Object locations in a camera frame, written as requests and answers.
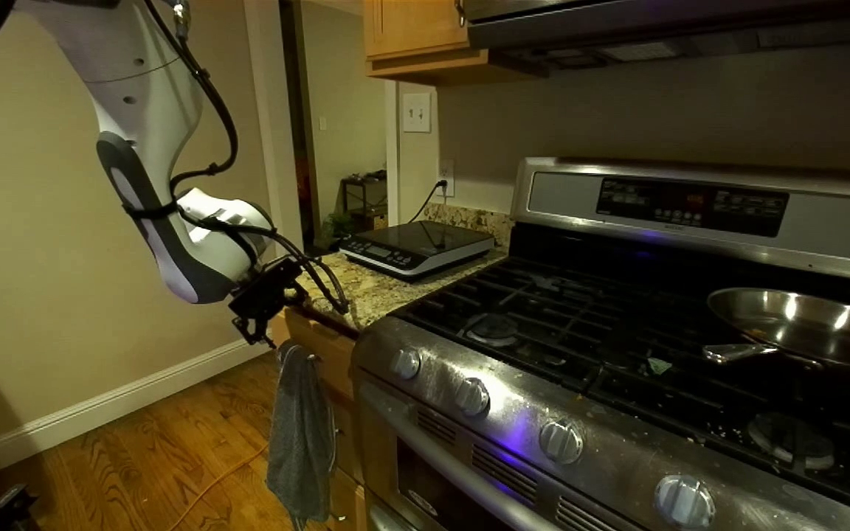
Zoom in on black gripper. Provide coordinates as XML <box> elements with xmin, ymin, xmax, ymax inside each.
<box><xmin>230</xmin><ymin>260</ymin><xmax>303</xmax><ymax>343</ymax></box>

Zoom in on wooden kitchen drawer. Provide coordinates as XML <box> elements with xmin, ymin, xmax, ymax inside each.
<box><xmin>272</xmin><ymin>309</ymin><xmax>355</xmax><ymax>397</ymax></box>

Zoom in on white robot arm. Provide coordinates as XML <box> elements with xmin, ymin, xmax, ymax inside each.
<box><xmin>0</xmin><ymin>0</ymin><xmax>298</xmax><ymax>343</ymax></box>

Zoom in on lower left wooden drawer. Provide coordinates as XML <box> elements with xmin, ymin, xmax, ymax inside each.
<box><xmin>329</xmin><ymin>394</ymin><xmax>368</xmax><ymax>531</ymax></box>

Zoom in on granite countertop left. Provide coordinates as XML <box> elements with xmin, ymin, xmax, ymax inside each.
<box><xmin>296</xmin><ymin>204</ymin><xmax>513</xmax><ymax>332</ymax></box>

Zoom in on grey hanging dish towel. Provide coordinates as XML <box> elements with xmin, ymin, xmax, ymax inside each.
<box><xmin>265</xmin><ymin>343</ymin><xmax>337</xmax><ymax>531</ymax></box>

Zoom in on black induction cooktop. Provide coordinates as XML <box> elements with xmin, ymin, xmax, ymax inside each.
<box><xmin>343</xmin><ymin>220</ymin><xmax>492</xmax><ymax>281</ymax></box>

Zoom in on stainless steel gas stove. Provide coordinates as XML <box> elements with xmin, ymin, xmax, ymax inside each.
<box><xmin>355</xmin><ymin>155</ymin><xmax>850</xmax><ymax>531</ymax></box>

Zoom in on stainless steel microwave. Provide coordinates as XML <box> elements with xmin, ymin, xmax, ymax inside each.
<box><xmin>457</xmin><ymin>0</ymin><xmax>850</xmax><ymax>70</ymax></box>

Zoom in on stainless steel frying pan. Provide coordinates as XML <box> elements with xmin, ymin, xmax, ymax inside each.
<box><xmin>702</xmin><ymin>287</ymin><xmax>850</xmax><ymax>368</ymax></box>

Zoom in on black power cord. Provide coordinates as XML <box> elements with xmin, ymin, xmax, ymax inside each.
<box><xmin>411</xmin><ymin>181</ymin><xmax>448</xmax><ymax>231</ymax></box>

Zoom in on white wall power outlet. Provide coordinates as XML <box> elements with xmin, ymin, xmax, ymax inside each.
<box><xmin>436</xmin><ymin>178</ymin><xmax>455</xmax><ymax>197</ymax></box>

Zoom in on white light switch plate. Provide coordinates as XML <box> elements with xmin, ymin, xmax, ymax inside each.
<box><xmin>401</xmin><ymin>92</ymin><xmax>432</xmax><ymax>133</ymax></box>

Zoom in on upper wooden wall cabinet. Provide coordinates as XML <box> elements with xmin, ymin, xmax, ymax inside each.
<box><xmin>361</xmin><ymin>0</ymin><xmax>553</xmax><ymax>86</ymax></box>

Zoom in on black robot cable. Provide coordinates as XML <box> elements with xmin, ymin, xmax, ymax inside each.
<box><xmin>0</xmin><ymin>0</ymin><xmax>355</xmax><ymax>319</ymax></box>

